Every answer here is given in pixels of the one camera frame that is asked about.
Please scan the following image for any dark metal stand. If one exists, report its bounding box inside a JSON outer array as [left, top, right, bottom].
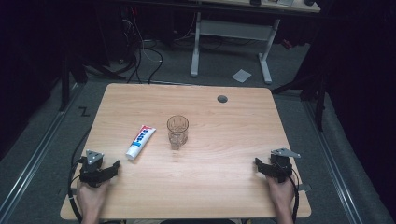
[[58, 50, 90, 112], [271, 69, 329, 133]]

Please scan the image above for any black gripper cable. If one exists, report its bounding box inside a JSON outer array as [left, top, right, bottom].
[[287, 173, 301, 224], [67, 156, 87, 224]]

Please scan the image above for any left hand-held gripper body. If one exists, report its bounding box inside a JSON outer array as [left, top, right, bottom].
[[78, 149, 109, 189]]

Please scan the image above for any bundle of black cables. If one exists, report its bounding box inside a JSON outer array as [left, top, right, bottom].
[[120, 6, 164, 85]]

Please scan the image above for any clear glass cup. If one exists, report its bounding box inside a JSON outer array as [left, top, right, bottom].
[[166, 115, 190, 151]]

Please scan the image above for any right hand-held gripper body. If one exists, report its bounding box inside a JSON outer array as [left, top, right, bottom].
[[263, 147, 302, 184]]

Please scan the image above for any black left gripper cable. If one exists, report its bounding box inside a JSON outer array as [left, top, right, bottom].
[[67, 156, 87, 224]]

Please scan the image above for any grey paper sheet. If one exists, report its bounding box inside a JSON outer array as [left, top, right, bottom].
[[231, 68, 253, 84]]

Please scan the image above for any person's right hand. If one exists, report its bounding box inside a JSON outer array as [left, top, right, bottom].
[[265, 175, 296, 214]]

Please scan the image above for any black floor cable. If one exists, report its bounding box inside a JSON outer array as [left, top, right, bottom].
[[70, 126, 93, 166]]

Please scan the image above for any person's left hand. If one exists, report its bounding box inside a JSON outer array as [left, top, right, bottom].
[[76, 179, 110, 217]]

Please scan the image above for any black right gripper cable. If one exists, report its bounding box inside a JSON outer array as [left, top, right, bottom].
[[287, 173, 301, 224]]

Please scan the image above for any white-legged wooden desk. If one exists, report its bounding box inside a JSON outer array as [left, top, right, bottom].
[[190, 0, 321, 85]]

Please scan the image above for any white toothpaste tube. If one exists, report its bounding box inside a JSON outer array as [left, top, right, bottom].
[[125, 124, 157, 161]]

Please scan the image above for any metal floor rail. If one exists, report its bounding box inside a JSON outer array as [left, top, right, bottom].
[[303, 100, 364, 224], [0, 83, 84, 222]]

